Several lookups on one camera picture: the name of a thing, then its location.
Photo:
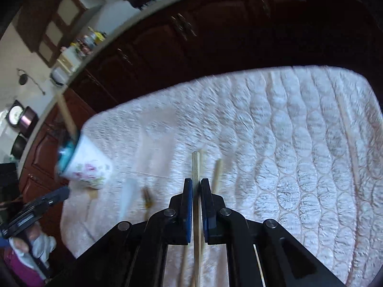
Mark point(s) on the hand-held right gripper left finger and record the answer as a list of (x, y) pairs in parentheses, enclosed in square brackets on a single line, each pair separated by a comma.
[(188, 215)]

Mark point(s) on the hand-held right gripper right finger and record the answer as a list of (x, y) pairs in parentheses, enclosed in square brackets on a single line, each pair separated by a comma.
[(205, 215)]

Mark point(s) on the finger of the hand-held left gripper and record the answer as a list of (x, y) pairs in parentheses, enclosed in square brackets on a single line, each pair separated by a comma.
[(58, 195)]

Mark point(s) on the floral white utensil holder cup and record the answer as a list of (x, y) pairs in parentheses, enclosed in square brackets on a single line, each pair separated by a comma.
[(86, 164)]

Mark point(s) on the person's left hand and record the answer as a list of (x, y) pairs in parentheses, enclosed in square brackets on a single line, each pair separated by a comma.
[(21, 245)]

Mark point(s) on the light blue cloth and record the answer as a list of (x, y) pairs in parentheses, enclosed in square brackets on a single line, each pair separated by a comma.
[(42, 246)]

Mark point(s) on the small dark fork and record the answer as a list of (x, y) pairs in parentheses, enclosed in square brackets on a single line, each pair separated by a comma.
[(147, 198)]

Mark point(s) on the magenta garment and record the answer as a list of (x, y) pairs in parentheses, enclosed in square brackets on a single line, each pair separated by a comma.
[(21, 272)]

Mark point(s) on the pale wide spoon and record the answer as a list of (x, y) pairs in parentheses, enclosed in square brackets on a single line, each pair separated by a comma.
[(127, 197)]

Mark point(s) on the pink metallic rice cooker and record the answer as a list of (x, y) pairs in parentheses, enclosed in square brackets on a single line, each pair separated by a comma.
[(28, 121)]

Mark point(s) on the white round dial scale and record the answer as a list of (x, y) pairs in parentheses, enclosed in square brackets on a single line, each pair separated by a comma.
[(15, 115)]

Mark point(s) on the white quilted tablecloth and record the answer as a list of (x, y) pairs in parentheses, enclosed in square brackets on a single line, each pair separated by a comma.
[(269, 125)]

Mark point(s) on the small white appliance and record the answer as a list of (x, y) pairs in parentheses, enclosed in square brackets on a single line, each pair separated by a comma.
[(58, 74)]

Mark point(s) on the cream kitchen appliance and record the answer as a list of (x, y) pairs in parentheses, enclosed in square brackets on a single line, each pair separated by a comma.
[(70, 59)]

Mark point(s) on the grey stone countertop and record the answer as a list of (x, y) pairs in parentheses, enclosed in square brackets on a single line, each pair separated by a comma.
[(104, 46)]

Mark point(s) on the dark wood base cabinets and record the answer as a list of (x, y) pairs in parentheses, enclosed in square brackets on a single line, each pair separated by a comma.
[(209, 50)]

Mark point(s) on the yellow oil bottle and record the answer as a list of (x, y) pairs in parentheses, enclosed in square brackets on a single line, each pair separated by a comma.
[(97, 36)]

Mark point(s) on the brown wall cabinet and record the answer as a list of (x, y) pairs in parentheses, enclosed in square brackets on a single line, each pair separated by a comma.
[(45, 24)]

